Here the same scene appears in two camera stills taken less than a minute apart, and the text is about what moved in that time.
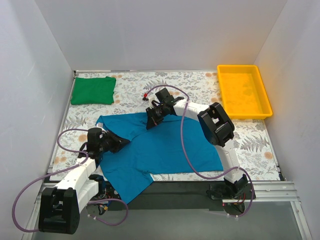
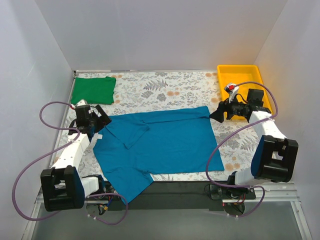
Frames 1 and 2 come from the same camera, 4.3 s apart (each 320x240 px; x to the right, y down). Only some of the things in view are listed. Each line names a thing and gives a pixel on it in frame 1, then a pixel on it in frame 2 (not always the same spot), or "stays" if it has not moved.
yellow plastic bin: x=243 y=93 stays
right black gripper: x=153 y=115 -> x=225 y=110
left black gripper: x=111 y=142 -> x=99 y=119
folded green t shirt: x=93 y=91 stays
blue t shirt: x=176 y=145 stays
